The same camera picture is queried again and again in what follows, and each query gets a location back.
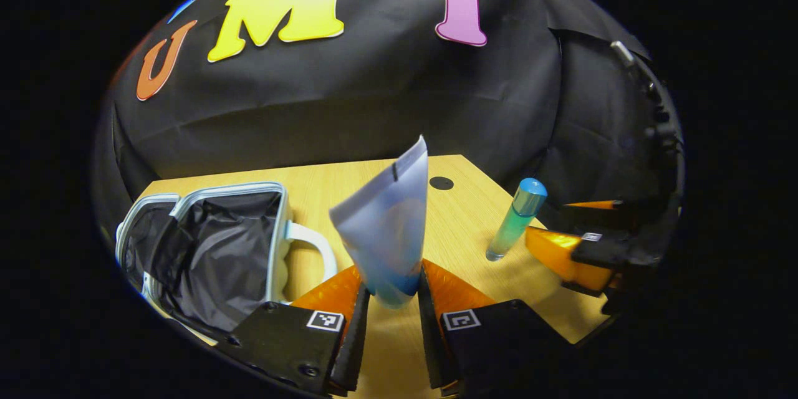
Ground black backdrop cloth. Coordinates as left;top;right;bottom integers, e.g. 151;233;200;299
92;0;685;244

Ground white suitcase with black lining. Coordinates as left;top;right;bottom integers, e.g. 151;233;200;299
115;181;339;348

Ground clear blue bottle with cap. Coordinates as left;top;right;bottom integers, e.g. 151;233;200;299
485;177;549;262

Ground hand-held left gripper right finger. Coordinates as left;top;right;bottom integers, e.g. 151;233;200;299
416;258;577;397

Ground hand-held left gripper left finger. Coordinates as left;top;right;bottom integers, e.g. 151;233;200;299
226;264;372;397

